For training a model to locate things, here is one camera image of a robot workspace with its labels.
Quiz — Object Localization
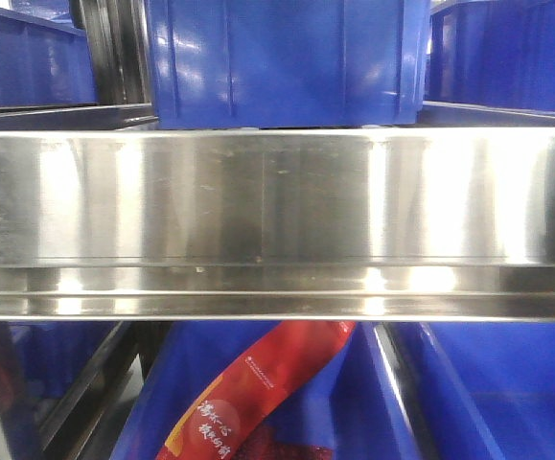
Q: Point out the red snack bag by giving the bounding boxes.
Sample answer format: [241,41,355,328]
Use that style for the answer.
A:
[156,320,356,459]

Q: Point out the dark blue bin upper right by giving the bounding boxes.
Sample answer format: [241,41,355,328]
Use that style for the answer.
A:
[426,1,555,112]

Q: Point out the dark blue bin upper middle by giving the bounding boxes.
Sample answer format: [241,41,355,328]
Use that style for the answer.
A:
[146,1,430,129]

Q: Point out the stainless steel shelf rail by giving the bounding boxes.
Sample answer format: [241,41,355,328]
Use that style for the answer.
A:
[0,127,555,321]

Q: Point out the dark blue bin lower right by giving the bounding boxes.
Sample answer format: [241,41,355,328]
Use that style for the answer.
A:
[393,323,555,459]

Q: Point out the dark blue bin upper left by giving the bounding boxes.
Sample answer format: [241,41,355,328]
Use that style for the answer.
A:
[0,8,98,107]

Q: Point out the dark blue bin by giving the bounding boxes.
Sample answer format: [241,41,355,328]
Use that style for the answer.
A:
[426,1,555,112]
[393,323,555,459]
[146,1,430,129]
[0,8,98,107]
[110,321,421,459]

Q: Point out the dark blue bin lower middle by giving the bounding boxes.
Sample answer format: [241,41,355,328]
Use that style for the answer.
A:
[110,321,421,459]

